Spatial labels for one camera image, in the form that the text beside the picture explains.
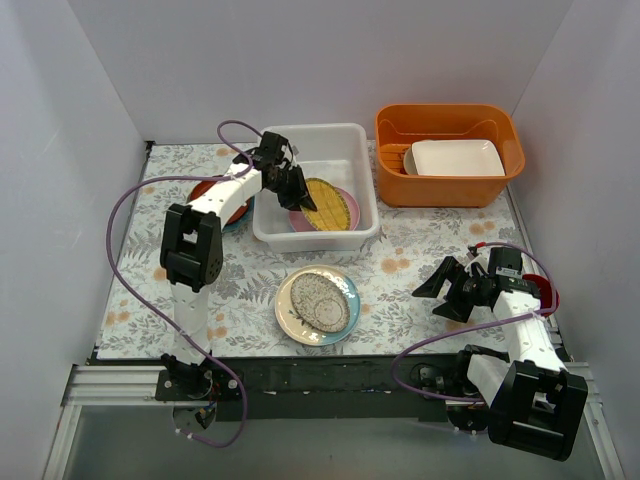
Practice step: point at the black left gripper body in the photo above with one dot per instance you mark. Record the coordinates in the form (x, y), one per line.
(289, 182)

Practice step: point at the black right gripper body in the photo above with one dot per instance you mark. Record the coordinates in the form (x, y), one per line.
(465, 288)

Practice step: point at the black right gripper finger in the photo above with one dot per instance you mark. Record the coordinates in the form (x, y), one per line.
(448, 270)
(455, 309)

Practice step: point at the pink plate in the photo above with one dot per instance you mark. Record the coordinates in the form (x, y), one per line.
(299, 222)

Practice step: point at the yellow woven bamboo plate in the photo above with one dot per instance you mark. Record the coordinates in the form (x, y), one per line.
(331, 211)

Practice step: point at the red round plate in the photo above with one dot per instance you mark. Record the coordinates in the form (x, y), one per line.
(204, 186)

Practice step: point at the teal scalloped plate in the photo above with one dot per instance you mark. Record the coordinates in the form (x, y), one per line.
(231, 228)

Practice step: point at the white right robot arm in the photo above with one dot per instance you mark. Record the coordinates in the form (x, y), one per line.
(528, 399)

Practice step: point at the white plastic bin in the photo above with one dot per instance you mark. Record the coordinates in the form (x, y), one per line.
(337, 153)

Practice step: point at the red bowl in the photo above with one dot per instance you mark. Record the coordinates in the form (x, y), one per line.
(544, 291)

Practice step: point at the floral table mat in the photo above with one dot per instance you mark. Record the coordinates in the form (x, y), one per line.
(409, 245)

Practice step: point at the speckled grey oval plate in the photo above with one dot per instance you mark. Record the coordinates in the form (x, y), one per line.
(319, 302)

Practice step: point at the white rectangular dish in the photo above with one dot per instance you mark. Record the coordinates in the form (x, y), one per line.
(458, 158)

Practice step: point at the round cream dish in basket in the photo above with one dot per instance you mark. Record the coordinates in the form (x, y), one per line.
(409, 162)

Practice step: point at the orange plastic basket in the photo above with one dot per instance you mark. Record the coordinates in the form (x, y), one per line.
(398, 126)

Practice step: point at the cream and blue plate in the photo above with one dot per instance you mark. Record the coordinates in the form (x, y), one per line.
(301, 331)

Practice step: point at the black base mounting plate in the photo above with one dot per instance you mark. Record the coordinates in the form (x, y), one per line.
(315, 387)

